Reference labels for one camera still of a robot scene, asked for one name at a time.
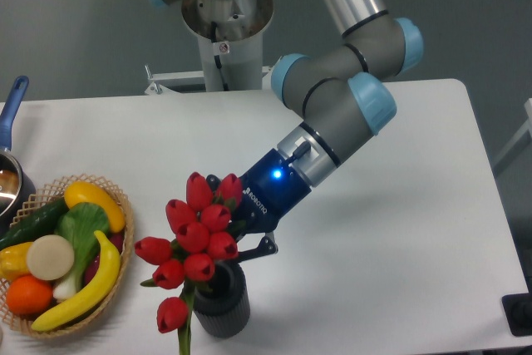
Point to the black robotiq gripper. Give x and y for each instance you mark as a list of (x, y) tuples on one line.
[(270, 190)]

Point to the red tulip bouquet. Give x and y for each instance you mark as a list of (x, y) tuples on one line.
[(205, 235)]

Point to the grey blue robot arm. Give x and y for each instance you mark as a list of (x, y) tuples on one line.
[(340, 96)]

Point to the dark grey ribbed vase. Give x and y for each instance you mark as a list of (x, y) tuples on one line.
[(224, 311)]

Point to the dark red vegetable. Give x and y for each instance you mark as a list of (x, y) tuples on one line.
[(118, 240)]

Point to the yellow banana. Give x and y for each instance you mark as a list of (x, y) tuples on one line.
[(89, 296)]

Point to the green bok choy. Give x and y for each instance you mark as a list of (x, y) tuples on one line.
[(77, 226)]

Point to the yellow squash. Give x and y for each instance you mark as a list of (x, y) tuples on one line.
[(85, 192)]

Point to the woven wicker basket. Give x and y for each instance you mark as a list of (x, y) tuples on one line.
[(43, 196)]

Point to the beige round disc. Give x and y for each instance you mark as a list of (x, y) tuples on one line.
[(50, 257)]

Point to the green cucumber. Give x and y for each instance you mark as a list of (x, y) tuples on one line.
[(41, 222)]

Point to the orange fruit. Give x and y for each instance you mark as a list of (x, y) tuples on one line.
[(28, 295)]

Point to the yellow bell pepper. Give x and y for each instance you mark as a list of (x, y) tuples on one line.
[(13, 261)]

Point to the black device at table edge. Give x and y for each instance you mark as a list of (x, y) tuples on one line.
[(517, 309)]

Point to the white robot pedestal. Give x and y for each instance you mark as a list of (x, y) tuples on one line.
[(230, 40)]

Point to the blue handled saucepan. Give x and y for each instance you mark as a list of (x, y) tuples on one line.
[(16, 186)]

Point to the white frame at right edge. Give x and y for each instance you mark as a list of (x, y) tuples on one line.
[(515, 145)]

